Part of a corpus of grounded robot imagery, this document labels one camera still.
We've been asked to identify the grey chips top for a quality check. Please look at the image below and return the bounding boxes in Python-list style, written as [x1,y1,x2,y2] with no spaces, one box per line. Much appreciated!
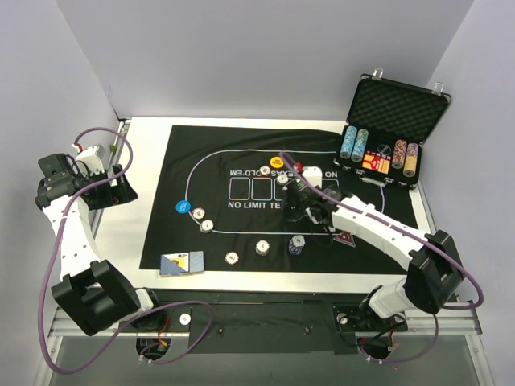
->
[277,175,288,185]

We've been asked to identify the grey chips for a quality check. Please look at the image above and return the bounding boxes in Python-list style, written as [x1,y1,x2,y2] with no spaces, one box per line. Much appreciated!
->
[200,220,214,233]
[277,175,288,185]

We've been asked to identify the red white chip top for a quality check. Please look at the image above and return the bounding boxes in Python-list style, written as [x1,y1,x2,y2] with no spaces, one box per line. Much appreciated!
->
[259,166,270,176]

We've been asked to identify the blue chip stack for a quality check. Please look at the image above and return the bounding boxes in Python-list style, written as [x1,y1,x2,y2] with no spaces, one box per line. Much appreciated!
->
[288,235,306,256]

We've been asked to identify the grey chip stack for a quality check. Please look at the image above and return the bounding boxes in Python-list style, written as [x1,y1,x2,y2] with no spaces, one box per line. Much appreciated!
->
[255,240,270,256]

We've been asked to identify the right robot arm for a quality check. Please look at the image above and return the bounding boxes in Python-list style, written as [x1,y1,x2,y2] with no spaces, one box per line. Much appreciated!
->
[282,166,464,329]

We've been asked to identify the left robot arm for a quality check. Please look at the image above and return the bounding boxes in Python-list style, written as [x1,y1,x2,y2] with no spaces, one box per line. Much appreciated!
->
[35,145,166,336]

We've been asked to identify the yellow big blind button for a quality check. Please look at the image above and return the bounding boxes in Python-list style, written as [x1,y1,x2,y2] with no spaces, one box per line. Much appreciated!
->
[270,156,284,169]

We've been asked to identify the red triangle dealer marker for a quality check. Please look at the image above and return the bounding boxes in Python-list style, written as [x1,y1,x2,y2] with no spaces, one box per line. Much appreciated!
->
[333,231,356,248]

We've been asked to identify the green chip row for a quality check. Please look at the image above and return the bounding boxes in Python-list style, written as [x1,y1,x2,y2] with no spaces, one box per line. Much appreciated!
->
[351,129,369,162]

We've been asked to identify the black poker table mat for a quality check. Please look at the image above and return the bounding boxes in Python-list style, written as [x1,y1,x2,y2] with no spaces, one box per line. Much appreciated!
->
[140,126,417,274]

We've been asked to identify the blue small blind button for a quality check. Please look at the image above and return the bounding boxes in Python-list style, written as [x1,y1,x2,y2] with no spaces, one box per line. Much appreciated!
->
[175,199,191,214]

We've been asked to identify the light blue chip row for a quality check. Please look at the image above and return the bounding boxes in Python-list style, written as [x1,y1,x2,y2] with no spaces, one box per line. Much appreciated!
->
[339,125,357,159]

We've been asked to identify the red card deck in case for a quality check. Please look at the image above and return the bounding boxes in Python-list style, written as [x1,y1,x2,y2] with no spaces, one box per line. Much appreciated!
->
[361,150,391,175]

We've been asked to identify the red white chip front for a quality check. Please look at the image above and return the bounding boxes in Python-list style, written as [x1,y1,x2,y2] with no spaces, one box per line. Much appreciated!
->
[225,251,240,265]

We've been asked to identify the red white 100 chip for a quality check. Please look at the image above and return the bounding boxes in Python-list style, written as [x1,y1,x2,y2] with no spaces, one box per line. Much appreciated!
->
[192,207,205,220]

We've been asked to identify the black aluminium chip case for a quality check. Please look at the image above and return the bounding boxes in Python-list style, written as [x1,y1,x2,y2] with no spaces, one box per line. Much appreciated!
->
[333,69,451,190]

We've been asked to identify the red chip row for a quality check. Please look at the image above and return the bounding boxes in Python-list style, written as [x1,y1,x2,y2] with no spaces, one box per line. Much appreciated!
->
[392,139,407,169]

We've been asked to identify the yellow chip row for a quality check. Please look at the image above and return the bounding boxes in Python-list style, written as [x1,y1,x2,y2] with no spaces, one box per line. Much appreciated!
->
[403,143,419,178]

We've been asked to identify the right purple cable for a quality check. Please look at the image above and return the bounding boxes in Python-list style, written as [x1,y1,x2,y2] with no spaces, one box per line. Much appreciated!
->
[278,150,486,365]

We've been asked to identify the purple cable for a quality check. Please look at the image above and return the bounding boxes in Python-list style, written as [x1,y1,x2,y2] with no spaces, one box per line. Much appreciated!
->
[41,127,216,375]
[278,150,486,365]

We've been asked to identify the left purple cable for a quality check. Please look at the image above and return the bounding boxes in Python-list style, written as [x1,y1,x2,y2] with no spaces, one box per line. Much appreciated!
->
[41,127,216,375]

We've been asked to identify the aluminium rail frame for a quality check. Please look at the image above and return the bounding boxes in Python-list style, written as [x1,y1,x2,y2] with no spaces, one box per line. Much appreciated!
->
[34,117,494,386]

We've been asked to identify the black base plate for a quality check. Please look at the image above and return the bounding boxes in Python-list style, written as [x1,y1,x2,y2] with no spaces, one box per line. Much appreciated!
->
[125,290,407,359]

